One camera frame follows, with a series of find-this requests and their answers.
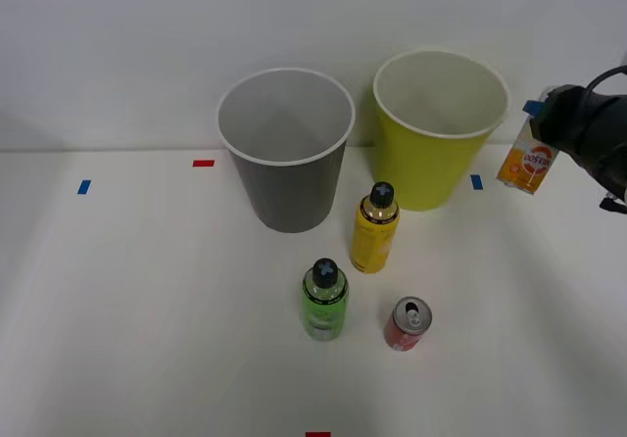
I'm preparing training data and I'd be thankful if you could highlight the yellow plastic bottle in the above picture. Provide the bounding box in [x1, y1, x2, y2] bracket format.
[350, 181, 401, 275]

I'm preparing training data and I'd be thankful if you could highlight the grey plastic waste bin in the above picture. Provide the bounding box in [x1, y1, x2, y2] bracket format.
[216, 68, 357, 235]

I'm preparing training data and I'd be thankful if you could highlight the yellow-green plastic waste bin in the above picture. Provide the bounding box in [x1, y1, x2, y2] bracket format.
[372, 48, 510, 213]

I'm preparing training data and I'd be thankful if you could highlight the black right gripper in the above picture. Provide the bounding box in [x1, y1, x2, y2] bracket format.
[522, 83, 597, 152]

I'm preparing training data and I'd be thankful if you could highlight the green plastic bottle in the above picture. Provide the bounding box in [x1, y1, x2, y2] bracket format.
[300, 257, 351, 342]

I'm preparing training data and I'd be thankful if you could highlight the red drink can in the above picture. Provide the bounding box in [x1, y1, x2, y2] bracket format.
[384, 295, 434, 353]

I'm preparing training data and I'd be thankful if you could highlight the orange and white drink can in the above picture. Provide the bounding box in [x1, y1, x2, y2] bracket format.
[496, 113, 560, 197]

